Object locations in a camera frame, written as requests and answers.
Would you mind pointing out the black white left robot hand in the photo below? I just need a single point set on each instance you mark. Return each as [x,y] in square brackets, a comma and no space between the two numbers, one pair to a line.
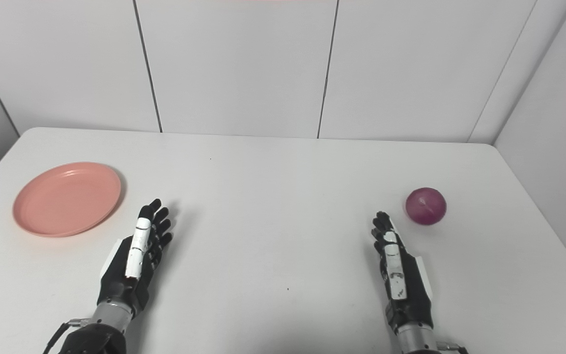
[138,246]

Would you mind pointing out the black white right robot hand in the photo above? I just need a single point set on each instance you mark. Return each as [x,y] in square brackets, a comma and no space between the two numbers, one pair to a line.
[401,280]

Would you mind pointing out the purple red onion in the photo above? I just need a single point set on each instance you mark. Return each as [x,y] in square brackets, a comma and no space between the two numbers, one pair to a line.
[426,206]

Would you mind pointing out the pink round plate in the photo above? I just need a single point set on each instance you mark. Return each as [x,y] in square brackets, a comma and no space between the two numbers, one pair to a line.
[67,199]

